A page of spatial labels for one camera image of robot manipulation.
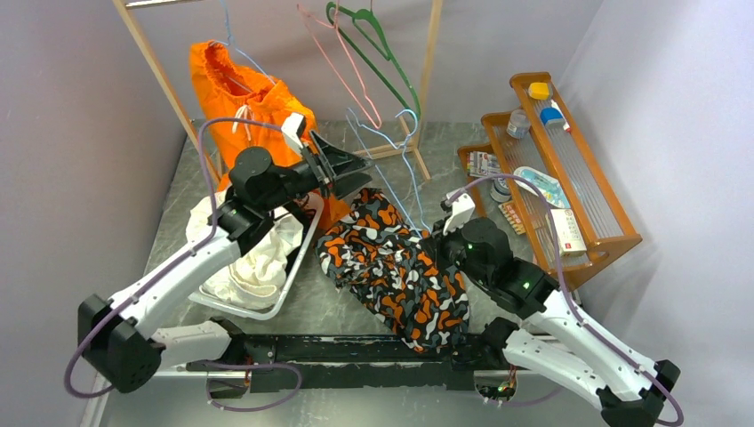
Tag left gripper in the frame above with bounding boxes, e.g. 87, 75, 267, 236
260, 131, 376, 213

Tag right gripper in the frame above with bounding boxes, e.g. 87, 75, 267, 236
421, 214, 493, 288

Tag white plastic basket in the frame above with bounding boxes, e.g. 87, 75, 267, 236
188, 192, 325, 320

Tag patterned dark shorts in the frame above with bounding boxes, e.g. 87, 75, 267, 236
316, 188, 470, 353

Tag blue wire hanger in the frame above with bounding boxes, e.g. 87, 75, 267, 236
345, 108, 430, 235
219, 0, 276, 85

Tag orange wooden shelf rack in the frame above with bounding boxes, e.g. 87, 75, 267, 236
477, 72, 642, 290

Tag white shorts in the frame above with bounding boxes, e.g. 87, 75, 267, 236
197, 207, 304, 310

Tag pink hanger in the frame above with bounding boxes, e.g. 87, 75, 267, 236
296, 1, 383, 129

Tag green plastic hanger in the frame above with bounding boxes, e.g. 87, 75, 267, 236
325, 1, 421, 118

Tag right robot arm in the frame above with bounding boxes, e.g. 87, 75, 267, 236
428, 192, 680, 426

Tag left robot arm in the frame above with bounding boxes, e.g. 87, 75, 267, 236
64, 113, 373, 393

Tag orange shorts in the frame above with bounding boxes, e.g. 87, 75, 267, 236
188, 39, 355, 233

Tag orange pill blister strip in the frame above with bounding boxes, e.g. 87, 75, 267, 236
499, 200, 525, 235

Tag snack packet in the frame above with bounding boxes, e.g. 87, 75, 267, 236
467, 151, 501, 178

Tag white red box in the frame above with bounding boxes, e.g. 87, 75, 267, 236
549, 208, 587, 257

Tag small plastic bottle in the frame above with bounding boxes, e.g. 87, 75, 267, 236
507, 109, 531, 140

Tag blue eraser block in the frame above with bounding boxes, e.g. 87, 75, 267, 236
539, 107, 562, 127

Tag red white marker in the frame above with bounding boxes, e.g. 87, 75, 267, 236
549, 99, 572, 133

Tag yellow sponge block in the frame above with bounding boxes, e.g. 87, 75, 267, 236
526, 82, 552, 101

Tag wooden clothes rack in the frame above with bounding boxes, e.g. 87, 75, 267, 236
114, 1, 443, 185

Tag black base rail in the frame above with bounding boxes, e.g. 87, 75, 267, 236
188, 334, 509, 393

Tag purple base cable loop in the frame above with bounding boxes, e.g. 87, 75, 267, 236
194, 360, 304, 414

